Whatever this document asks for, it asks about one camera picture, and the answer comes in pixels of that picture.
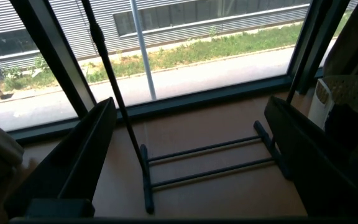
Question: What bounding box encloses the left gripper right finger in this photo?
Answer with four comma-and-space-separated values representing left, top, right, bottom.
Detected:
264, 95, 358, 218

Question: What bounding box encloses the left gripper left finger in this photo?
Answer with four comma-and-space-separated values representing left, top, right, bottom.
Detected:
4, 96, 117, 218

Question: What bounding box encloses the black clothes rack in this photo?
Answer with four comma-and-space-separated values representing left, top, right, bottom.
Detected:
81, 0, 311, 215

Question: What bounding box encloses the white laundry basket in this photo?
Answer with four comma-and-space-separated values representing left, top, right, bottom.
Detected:
308, 74, 358, 131

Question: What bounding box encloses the black garment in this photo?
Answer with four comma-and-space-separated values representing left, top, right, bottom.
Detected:
324, 101, 358, 152

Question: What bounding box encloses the window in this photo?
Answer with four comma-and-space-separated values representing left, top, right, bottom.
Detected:
0, 0, 358, 146

